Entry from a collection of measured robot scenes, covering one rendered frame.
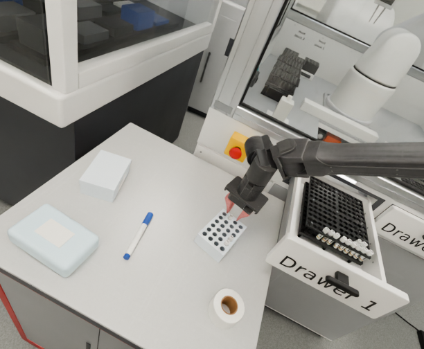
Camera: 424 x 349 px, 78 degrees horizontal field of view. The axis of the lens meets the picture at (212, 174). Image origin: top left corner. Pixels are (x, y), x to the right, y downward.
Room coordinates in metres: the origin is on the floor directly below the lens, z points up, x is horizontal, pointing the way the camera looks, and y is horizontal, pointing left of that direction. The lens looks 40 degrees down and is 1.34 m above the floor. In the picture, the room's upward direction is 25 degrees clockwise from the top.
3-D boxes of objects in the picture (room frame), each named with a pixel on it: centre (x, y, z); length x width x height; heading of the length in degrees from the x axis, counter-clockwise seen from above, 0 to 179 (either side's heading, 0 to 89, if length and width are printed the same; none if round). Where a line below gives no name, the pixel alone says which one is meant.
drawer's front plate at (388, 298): (0.39, -0.35, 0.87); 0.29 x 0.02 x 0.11; 86
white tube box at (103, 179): (0.46, 0.26, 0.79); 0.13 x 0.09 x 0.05; 10
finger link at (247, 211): (0.50, -0.10, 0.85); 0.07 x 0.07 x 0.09; 71
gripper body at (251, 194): (0.50, -0.10, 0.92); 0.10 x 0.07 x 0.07; 71
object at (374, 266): (0.60, -0.36, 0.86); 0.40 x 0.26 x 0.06; 176
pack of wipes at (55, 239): (0.25, 0.24, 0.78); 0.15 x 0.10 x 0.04; 82
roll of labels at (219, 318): (0.27, -0.15, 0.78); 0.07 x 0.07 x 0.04
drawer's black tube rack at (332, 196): (0.59, -0.36, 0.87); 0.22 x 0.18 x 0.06; 176
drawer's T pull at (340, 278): (0.37, -0.35, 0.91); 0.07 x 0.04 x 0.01; 86
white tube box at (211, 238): (0.45, -0.09, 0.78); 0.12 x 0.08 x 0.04; 161
